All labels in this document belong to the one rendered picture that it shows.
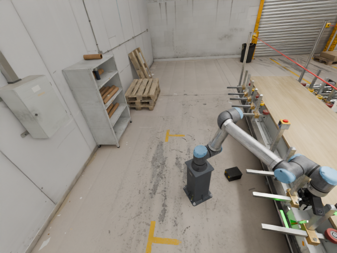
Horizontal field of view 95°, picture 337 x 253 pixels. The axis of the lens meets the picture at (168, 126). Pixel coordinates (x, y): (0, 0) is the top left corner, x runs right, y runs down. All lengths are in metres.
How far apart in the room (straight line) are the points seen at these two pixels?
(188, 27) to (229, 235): 7.88
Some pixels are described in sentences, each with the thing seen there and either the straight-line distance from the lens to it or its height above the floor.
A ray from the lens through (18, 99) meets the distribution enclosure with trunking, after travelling 2.08.
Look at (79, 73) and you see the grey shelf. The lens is 2.67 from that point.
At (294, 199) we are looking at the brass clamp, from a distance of 1.68.
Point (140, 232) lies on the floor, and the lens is 2.30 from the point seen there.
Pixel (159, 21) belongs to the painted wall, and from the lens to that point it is 8.56.
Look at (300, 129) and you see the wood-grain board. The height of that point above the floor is 0.90.
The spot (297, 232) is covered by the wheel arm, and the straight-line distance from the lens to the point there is 1.54.
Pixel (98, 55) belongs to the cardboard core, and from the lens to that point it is 3.04.
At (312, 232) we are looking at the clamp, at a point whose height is 0.87.
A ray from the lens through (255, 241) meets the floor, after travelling 2.35.
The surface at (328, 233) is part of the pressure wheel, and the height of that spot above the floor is 0.91.
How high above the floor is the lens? 2.13
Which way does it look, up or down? 37 degrees down
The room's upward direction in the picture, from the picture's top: 5 degrees counter-clockwise
